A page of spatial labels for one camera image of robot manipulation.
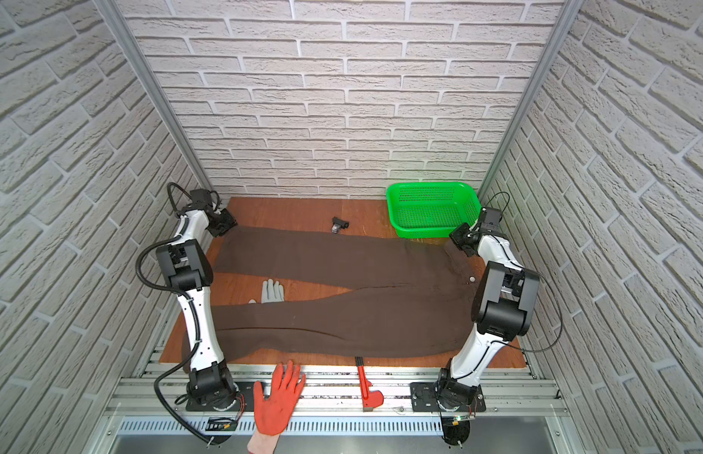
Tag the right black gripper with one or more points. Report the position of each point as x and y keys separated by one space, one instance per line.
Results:
x=461 y=235

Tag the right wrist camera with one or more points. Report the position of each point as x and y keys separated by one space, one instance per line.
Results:
x=489 y=221

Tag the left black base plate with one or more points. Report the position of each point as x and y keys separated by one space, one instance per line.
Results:
x=241 y=399

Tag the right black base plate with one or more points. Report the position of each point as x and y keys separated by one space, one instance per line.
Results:
x=455 y=397

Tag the aluminium mounting rail frame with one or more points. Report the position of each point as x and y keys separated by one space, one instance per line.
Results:
x=331 y=405

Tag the green plastic basket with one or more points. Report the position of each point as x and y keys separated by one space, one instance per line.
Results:
x=431 y=209

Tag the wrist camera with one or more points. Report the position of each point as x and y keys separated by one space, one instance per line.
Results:
x=489 y=221
x=201 y=199

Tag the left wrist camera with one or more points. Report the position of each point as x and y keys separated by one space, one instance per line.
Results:
x=201 y=199

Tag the small black clamp part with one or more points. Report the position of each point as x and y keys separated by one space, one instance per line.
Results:
x=338 y=225

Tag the grey blue work glove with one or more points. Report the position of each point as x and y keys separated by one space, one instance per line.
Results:
x=272 y=292

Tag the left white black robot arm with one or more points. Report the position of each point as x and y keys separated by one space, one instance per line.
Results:
x=187 y=271

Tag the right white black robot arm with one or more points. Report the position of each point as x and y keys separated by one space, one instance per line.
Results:
x=502 y=310

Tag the red black pipe wrench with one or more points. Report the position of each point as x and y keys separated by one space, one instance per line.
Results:
x=371 y=399

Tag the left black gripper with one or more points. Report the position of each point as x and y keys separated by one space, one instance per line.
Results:
x=223 y=222

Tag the brown trousers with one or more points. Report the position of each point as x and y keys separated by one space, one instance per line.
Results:
x=398 y=298

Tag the red work glove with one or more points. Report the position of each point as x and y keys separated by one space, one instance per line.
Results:
x=272 y=413

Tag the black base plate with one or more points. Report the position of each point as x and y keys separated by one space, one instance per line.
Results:
x=241 y=399
x=455 y=397

